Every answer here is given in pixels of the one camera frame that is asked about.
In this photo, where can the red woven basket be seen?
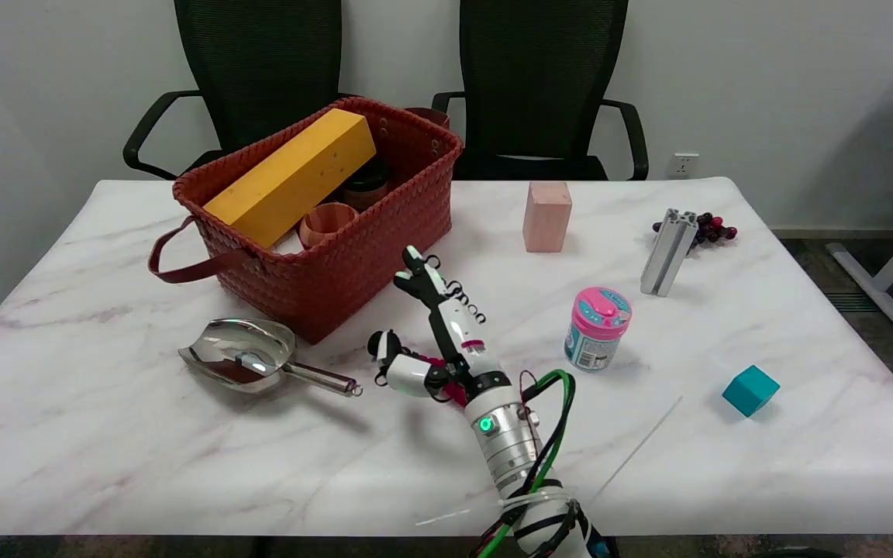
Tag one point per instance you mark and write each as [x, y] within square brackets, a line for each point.
[338, 279]

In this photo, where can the dark red grape bunch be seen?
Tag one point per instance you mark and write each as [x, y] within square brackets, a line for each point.
[714, 230]

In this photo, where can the black mesh office chair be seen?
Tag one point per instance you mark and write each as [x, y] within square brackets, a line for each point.
[260, 70]
[539, 77]

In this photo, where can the teal cube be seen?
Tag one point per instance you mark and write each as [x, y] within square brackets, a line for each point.
[749, 390]

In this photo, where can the pink lid gum jar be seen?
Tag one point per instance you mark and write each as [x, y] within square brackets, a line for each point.
[595, 333]

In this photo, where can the silver aluminium extrusion profile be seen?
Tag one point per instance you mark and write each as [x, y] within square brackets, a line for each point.
[669, 252]

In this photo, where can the shiny metal scoop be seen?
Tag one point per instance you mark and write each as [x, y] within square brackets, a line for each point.
[241, 353]

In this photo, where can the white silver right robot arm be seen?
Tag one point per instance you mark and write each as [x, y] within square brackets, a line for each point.
[505, 442]

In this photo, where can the pink wooden block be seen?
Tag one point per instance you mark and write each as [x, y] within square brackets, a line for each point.
[547, 221]

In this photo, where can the pink black mini tripod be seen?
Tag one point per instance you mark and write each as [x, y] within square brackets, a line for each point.
[456, 393]

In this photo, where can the brown wooden cup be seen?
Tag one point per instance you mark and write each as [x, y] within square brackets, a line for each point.
[328, 221]

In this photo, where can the white desk with leg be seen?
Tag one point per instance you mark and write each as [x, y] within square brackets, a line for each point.
[877, 291]

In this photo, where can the white wall socket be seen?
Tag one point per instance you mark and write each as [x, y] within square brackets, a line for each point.
[685, 165]

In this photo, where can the long yellow block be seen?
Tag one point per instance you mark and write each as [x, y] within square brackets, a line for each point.
[291, 182]

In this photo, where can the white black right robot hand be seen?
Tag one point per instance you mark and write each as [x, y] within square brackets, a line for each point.
[462, 333]

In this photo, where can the dark round jar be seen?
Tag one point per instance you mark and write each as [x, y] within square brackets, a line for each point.
[365, 186]

